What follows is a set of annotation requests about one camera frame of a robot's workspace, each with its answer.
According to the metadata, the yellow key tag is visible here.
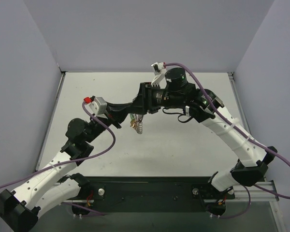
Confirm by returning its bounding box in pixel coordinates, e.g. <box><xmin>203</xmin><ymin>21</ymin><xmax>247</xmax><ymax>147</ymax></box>
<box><xmin>130</xmin><ymin>121</ymin><xmax>137</xmax><ymax>128</ymax></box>

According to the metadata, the metal disc keyring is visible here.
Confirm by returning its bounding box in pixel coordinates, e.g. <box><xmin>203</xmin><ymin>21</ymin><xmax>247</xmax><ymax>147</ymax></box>
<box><xmin>130</xmin><ymin>114</ymin><xmax>144</xmax><ymax>134</ymax></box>

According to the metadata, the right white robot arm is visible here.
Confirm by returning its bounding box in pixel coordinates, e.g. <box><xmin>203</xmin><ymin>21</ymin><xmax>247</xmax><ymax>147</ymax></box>
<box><xmin>132</xmin><ymin>68</ymin><xmax>274</xmax><ymax>192</ymax></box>

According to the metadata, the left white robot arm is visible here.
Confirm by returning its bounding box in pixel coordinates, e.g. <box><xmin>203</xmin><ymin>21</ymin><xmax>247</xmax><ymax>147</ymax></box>
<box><xmin>0</xmin><ymin>103</ymin><xmax>132</xmax><ymax>232</ymax></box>

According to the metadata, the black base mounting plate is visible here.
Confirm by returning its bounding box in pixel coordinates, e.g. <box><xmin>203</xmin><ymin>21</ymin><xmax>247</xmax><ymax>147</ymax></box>
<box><xmin>71</xmin><ymin>174</ymin><xmax>235</xmax><ymax>213</ymax></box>

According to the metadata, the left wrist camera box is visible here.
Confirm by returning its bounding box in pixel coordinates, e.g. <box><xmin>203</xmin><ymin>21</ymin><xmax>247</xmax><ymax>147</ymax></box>
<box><xmin>84</xmin><ymin>96</ymin><xmax>107</xmax><ymax>118</ymax></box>

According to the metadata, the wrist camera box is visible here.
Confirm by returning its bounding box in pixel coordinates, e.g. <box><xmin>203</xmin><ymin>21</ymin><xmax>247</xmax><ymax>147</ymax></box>
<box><xmin>151</xmin><ymin>62</ymin><xmax>166</xmax><ymax>87</ymax></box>
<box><xmin>84</xmin><ymin>96</ymin><xmax>107</xmax><ymax>118</ymax></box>

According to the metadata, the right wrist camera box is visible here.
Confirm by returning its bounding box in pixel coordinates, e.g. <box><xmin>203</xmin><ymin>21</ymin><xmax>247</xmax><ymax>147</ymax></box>
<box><xmin>151</xmin><ymin>62</ymin><xmax>166</xmax><ymax>87</ymax></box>

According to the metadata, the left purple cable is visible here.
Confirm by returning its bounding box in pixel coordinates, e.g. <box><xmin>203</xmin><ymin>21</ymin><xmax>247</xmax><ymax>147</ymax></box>
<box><xmin>0</xmin><ymin>100</ymin><xmax>116</xmax><ymax>217</ymax></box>

